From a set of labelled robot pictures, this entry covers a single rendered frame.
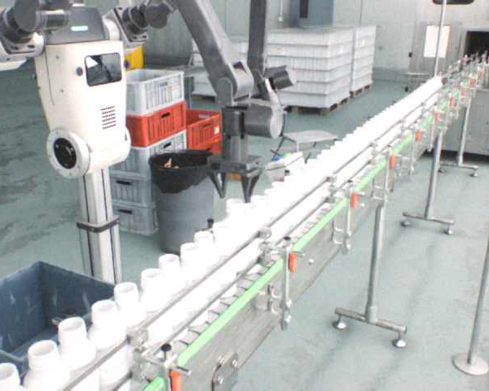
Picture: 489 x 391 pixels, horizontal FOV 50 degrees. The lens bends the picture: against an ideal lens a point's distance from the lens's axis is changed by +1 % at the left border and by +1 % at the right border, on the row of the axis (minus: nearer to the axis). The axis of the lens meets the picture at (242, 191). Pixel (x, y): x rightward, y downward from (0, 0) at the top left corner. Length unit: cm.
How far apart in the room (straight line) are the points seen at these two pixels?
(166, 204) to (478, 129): 354
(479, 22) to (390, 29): 593
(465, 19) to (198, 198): 342
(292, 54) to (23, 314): 676
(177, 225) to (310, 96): 482
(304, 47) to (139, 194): 464
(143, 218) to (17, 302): 237
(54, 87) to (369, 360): 188
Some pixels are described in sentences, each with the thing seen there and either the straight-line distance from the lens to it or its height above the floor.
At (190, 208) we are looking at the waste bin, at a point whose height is 35.
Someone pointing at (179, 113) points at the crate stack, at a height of 80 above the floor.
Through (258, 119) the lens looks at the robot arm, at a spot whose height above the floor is 139.
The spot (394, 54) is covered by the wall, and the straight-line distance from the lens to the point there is 1155.
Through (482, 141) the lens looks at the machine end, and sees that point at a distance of 585.
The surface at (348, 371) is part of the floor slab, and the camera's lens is 260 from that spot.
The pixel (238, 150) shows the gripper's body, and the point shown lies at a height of 132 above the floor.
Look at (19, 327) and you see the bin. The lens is 156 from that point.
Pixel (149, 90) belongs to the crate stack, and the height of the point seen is 104.
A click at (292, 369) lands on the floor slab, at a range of 257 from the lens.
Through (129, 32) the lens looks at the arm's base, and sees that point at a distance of 176.
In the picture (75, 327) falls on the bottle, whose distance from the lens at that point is 85.
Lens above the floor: 162
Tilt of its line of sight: 20 degrees down
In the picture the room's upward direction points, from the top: straight up
